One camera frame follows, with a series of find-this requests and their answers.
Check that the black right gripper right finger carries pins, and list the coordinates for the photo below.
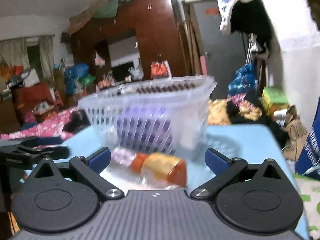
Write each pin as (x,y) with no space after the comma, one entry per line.
(253,198)

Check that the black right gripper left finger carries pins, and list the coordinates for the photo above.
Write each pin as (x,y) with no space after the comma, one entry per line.
(59,197)

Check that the orange capped bottle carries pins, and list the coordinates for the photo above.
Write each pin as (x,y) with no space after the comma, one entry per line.
(148,171)

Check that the pink floral bedding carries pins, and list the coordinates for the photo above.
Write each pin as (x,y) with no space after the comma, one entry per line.
(52,127)

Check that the blue tote bag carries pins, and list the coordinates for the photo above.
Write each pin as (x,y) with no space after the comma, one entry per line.
(308,161)

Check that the red chair with clutter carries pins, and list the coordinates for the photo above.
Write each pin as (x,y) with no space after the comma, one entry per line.
(25,99)

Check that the brown paper bag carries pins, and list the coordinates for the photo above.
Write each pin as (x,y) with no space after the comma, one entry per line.
(297,135)

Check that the yellow patterned cloth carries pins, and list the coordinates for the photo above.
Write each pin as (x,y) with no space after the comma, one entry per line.
(221,110)

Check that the green lidded box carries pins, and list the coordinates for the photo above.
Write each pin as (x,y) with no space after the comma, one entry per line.
(273,99)

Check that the blue plastic bags stack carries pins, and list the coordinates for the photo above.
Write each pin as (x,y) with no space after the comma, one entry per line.
(75,78)

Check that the beige window curtains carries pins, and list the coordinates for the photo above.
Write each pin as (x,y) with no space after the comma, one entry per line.
(14,52)

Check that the blue plastic bag by door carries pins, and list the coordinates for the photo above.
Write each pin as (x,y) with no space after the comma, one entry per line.
(244,80)

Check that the clear plastic perforated basket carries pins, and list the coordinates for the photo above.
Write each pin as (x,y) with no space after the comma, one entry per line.
(185,98)

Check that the purple package in basket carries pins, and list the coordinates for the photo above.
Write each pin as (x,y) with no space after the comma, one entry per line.
(146,130)

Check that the black television monitor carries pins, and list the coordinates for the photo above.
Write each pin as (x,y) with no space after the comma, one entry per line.
(122,71)

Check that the grey door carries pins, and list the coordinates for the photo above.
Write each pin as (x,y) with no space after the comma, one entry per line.
(225,54)

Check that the orange white hanging bag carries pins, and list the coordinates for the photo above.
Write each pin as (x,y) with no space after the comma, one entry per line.
(160,69)

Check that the green cloth atop wardrobe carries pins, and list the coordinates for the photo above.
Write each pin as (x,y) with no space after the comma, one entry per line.
(107,10)

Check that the dark red wooden wardrobe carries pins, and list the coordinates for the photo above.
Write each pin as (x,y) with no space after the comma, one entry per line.
(154,24)

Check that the black hanging garment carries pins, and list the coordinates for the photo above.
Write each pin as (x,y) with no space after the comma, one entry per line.
(251,18)

